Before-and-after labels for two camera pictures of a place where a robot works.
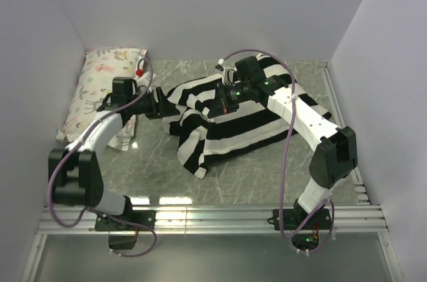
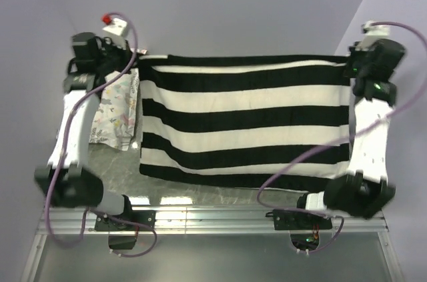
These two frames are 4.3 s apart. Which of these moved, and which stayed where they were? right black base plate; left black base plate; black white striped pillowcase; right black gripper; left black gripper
Moved: right black gripper; left black gripper; black white striped pillowcase
Stayed: left black base plate; right black base plate
